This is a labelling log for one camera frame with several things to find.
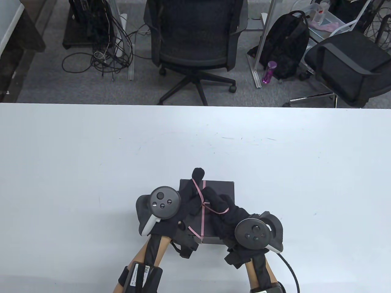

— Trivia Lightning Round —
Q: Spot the clear spray bottle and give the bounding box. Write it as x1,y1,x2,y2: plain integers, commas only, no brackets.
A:
317,0,331,24

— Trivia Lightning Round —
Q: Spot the grey left hand controller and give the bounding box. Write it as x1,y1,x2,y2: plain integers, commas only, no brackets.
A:
135,186,181,237

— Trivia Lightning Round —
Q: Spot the purple water bottle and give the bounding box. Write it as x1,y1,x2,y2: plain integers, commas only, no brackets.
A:
261,60,278,85

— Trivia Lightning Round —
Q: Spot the grey hand controller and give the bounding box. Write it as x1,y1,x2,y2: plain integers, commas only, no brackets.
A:
135,186,181,237
234,211,284,254

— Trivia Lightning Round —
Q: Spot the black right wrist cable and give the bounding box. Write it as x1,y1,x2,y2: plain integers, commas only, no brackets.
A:
276,253,300,293

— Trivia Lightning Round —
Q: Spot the black backpack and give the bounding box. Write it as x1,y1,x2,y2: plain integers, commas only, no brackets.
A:
247,10,310,80

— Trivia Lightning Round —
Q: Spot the white power strip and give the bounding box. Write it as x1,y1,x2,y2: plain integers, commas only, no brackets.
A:
116,14,127,57

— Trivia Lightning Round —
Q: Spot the pink bow ribbon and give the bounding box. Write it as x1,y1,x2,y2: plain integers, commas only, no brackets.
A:
188,179,229,240

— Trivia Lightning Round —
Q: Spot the black mesh office chair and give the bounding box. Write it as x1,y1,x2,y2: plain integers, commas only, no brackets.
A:
144,0,248,106

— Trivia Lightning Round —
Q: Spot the black cardboard box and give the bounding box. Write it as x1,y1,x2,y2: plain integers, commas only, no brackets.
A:
179,179,235,238

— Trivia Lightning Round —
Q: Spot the pink cloth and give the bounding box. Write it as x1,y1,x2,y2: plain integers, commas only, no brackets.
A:
312,20,340,31

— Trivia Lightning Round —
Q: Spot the black wrist pack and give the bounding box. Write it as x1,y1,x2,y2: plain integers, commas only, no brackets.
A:
119,261,163,293
250,282,286,293

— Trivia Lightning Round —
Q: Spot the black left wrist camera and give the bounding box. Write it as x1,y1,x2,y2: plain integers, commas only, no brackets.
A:
171,229,197,259

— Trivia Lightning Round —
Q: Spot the black left wrist pack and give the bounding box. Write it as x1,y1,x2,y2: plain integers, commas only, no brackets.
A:
119,261,163,293

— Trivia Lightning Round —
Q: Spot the clear plastic bin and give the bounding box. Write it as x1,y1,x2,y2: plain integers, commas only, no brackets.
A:
309,0,350,34

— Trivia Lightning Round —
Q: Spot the person's right forearm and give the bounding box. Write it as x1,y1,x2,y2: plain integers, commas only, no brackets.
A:
244,250,280,293

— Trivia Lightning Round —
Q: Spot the person's left forearm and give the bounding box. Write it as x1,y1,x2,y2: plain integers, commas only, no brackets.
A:
113,233,171,293

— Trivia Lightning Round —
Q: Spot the black computer tower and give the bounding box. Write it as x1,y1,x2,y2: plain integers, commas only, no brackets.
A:
69,0,115,46

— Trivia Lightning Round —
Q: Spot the white desk with dark sides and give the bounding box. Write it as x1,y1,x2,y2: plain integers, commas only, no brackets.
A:
0,0,57,103

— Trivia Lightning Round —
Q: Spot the grey right hand controller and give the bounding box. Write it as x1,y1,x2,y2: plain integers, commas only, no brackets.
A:
234,211,284,254

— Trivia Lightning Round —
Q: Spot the black chair with grey armrest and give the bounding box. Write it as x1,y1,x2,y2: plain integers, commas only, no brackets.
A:
283,31,391,108

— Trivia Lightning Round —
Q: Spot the person's right hand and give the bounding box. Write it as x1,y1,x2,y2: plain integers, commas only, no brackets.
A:
202,186,265,252

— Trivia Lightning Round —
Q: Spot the person's left hand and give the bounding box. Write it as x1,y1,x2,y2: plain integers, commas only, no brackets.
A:
150,167,206,238

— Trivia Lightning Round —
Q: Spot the black right wrist pack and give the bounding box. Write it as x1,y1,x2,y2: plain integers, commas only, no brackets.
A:
250,282,286,293

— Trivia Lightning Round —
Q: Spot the tangle of black cables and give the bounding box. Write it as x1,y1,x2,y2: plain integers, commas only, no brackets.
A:
364,0,391,51
62,9,135,81

